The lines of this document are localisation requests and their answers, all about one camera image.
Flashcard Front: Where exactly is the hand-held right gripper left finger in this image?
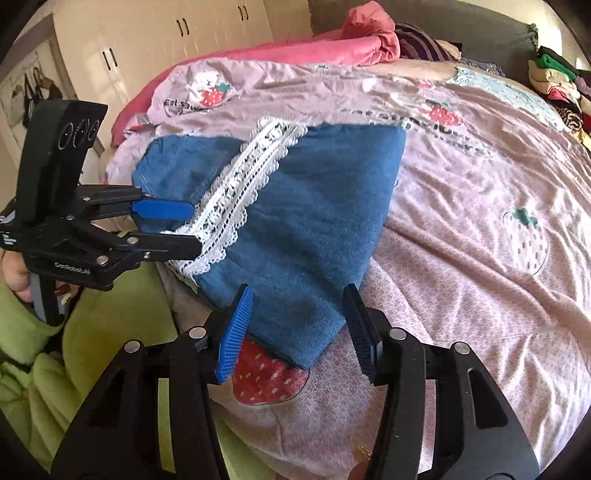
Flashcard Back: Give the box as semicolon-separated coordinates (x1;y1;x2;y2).
51;284;254;480

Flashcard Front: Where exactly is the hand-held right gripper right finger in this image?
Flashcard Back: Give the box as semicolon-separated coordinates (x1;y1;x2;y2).
342;284;541;480

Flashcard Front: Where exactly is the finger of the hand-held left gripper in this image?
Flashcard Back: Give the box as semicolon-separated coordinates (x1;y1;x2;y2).
69;228;204;273
76;184;195;223

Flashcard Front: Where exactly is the blue denim pants lace trim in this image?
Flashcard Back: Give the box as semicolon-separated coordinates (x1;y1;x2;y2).
131;115;407;370

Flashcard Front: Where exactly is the person's left hand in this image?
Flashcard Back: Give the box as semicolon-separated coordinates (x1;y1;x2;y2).
0;251;35;305

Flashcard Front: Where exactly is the dark hanging bag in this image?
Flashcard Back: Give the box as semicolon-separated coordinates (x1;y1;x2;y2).
7;65;63;130

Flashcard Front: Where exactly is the green fleece blanket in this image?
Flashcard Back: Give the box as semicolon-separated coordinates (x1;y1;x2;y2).
0;263;259;480

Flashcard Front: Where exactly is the pink strawberry print quilt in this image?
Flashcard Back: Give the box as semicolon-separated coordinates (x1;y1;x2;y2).
99;58;591;480

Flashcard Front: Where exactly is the cream wardrobe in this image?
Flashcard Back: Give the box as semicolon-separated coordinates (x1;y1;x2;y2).
51;0;319;153

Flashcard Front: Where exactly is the pink fleece blanket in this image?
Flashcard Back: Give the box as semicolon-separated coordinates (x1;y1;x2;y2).
111;2;400;148

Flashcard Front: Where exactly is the beige bed sheet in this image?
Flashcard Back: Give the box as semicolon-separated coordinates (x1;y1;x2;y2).
397;58;467;79

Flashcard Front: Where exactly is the teal lace cloth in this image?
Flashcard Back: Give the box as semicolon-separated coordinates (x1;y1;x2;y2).
445;67;566;132

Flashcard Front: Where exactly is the blue patterned cloth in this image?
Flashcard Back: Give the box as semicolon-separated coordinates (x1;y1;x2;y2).
462;58;505;78

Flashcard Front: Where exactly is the purple striped cloth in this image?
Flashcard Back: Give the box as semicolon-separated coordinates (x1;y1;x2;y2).
394;23;462;63

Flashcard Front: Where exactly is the pile of folded clothes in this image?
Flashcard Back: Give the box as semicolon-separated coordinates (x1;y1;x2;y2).
526;44;591;153

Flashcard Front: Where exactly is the grey bed headboard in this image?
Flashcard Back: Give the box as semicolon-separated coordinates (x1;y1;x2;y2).
309;0;539;77

